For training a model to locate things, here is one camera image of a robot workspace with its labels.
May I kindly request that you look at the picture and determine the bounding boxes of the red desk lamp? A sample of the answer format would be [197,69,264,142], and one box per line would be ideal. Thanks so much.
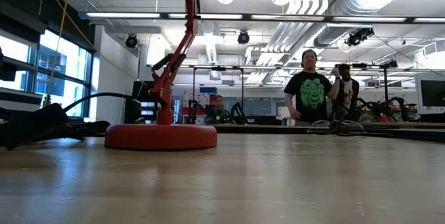
[104,0,219,152]

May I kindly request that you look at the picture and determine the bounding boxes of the person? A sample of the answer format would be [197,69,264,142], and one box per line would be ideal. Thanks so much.
[204,94,233,125]
[333,63,361,122]
[283,49,341,127]

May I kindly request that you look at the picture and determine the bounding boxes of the black monitor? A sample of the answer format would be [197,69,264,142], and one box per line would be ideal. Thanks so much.
[131,80,154,104]
[419,79,445,108]

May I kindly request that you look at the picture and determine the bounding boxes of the black eyeglasses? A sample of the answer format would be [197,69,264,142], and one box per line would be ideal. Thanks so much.
[307,119,366,137]

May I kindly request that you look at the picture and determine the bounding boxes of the long ceiling light bar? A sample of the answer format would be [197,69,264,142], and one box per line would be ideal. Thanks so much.
[78,10,445,24]

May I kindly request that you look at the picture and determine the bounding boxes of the ribbed silver ventilation duct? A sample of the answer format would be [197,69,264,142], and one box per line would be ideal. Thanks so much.
[314,24,373,48]

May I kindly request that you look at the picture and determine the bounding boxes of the yellow cable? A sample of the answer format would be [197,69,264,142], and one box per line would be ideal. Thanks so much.
[38,0,98,124]

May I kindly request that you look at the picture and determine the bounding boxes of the black lamp power cord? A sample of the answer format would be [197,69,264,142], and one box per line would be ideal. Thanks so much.
[0,92,156,151]

